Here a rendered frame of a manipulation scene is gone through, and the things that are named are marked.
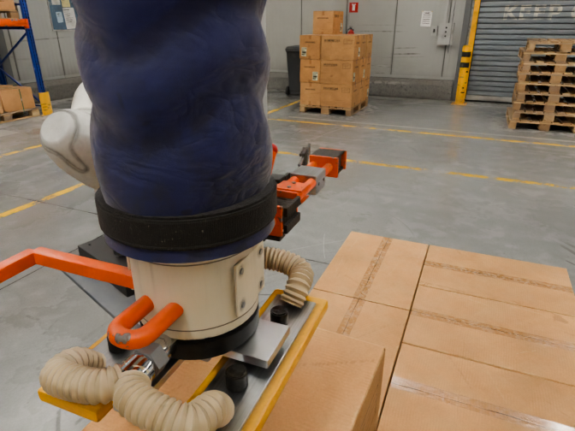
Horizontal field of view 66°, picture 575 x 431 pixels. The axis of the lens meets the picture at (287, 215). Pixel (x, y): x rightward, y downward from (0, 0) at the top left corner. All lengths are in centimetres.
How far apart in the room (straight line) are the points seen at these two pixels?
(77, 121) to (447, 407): 120
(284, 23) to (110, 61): 1109
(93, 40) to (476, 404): 134
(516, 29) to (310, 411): 991
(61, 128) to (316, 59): 765
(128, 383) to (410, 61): 1035
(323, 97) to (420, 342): 704
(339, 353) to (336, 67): 749
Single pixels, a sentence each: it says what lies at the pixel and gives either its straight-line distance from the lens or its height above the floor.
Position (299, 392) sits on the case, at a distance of 86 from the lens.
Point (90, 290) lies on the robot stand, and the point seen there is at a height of 75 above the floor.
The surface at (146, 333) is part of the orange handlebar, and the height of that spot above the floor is 124.
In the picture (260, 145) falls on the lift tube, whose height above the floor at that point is 143.
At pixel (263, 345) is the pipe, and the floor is 115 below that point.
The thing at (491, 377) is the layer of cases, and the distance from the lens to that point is 160.
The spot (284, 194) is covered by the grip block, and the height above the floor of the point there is 126.
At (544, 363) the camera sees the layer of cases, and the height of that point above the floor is 54.
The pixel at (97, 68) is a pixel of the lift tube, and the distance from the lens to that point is 50.
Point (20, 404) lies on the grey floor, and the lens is 245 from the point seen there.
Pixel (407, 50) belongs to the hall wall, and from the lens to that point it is 1068.
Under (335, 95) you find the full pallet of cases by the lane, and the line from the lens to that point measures 830.
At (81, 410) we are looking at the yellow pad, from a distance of 65.
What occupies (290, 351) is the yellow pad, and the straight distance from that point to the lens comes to 67.
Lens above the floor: 156
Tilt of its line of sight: 24 degrees down
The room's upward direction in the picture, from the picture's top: straight up
